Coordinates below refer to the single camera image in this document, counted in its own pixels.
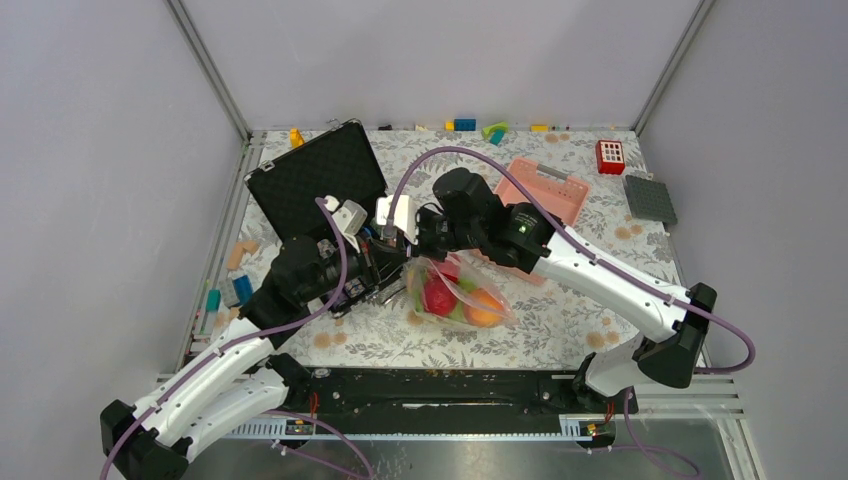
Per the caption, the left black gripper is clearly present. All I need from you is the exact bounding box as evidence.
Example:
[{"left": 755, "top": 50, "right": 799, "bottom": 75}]
[{"left": 300, "top": 226, "right": 409, "bottom": 303}]

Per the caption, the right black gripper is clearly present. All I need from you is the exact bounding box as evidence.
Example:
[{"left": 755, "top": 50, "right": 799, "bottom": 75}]
[{"left": 396, "top": 206, "right": 483, "bottom": 263}]

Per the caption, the green bumpy toy fruit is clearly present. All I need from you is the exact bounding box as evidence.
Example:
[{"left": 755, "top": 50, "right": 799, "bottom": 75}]
[{"left": 457, "top": 278, "right": 478, "bottom": 294}]

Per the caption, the clear zip top bag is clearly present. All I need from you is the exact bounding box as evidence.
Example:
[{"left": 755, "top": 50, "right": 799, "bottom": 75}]
[{"left": 404, "top": 254, "right": 518, "bottom": 329}]

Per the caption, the red toy apple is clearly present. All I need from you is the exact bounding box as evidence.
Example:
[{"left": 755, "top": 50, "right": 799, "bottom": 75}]
[{"left": 422, "top": 278, "right": 458, "bottom": 317}]

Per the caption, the orange toy peach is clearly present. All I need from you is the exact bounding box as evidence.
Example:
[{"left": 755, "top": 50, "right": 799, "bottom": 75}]
[{"left": 463, "top": 288, "right": 505, "bottom": 328}]

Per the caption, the red toy pepper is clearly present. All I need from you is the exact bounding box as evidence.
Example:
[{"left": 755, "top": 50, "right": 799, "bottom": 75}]
[{"left": 430, "top": 259, "right": 461, "bottom": 284}]

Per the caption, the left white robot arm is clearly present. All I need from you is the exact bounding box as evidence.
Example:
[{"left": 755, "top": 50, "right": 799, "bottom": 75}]
[{"left": 100, "top": 232, "right": 409, "bottom": 479}]

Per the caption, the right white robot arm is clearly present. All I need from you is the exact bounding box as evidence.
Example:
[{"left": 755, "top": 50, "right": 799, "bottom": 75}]
[{"left": 415, "top": 168, "right": 710, "bottom": 412}]

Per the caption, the tan toy piece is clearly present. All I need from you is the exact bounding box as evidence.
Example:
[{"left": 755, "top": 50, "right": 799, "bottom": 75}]
[{"left": 225, "top": 240, "right": 259, "bottom": 271}]

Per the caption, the floral tablecloth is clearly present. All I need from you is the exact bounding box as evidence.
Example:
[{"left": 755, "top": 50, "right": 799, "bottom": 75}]
[{"left": 221, "top": 129, "right": 697, "bottom": 371}]

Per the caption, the blue toy brick left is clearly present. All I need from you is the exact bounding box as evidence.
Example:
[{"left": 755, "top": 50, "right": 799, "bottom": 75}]
[{"left": 232, "top": 275, "right": 254, "bottom": 304}]

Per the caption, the blue toy brick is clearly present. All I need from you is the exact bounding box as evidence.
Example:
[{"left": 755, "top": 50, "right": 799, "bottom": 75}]
[
  {"left": 452, "top": 118, "right": 477, "bottom": 131},
  {"left": 232, "top": 275, "right": 254, "bottom": 304}
]

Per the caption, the green teal toy block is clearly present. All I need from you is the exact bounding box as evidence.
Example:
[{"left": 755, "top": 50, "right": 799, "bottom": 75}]
[{"left": 481, "top": 122, "right": 510, "bottom": 145}]

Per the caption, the pink plastic basket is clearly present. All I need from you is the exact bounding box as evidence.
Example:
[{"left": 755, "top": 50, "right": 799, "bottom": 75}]
[{"left": 471, "top": 158, "right": 591, "bottom": 286}]

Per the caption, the teal toy brick left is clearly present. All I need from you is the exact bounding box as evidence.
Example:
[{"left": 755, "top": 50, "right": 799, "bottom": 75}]
[{"left": 204, "top": 289, "right": 221, "bottom": 312}]

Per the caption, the black poker chip case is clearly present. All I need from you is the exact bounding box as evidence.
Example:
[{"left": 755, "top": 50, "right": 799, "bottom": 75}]
[{"left": 244, "top": 119, "right": 415, "bottom": 316}]

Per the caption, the yellow toy brick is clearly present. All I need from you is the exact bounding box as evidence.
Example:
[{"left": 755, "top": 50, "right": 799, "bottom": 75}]
[{"left": 289, "top": 128, "right": 306, "bottom": 149}]

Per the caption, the red toy window block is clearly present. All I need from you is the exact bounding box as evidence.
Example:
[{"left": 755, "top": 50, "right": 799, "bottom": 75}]
[{"left": 595, "top": 140, "right": 626, "bottom": 175}]

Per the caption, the grey building baseplate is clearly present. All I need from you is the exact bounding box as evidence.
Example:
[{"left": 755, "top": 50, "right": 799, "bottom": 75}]
[{"left": 623, "top": 175, "right": 678, "bottom": 226}]

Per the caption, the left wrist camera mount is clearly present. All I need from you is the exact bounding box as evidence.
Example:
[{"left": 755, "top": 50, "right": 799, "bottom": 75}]
[{"left": 324, "top": 195, "right": 367, "bottom": 253}]

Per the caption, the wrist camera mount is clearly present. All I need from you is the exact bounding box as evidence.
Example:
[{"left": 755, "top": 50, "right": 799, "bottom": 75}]
[
  {"left": 324, "top": 195, "right": 367, "bottom": 253},
  {"left": 375, "top": 194, "right": 419, "bottom": 245}
]

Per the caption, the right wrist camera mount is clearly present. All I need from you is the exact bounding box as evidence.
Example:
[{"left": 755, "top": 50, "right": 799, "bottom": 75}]
[{"left": 375, "top": 194, "right": 419, "bottom": 245}]

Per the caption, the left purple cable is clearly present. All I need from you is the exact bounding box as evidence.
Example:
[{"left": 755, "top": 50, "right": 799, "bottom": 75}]
[{"left": 99, "top": 195, "right": 350, "bottom": 480}]

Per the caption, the purple cable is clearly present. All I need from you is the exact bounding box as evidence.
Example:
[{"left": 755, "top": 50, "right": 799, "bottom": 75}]
[
  {"left": 99, "top": 195, "right": 350, "bottom": 480},
  {"left": 386, "top": 146, "right": 757, "bottom": 376}
]

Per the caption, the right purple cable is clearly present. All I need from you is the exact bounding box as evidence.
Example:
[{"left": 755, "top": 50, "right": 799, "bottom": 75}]
[{"left": 386, "top": 146, "right": 757, "bottom": 376}]

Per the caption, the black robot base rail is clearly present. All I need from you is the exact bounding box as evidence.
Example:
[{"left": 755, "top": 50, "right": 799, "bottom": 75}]
[{"left": 261, "top": 354, "right": 639, "bottom": 436}]

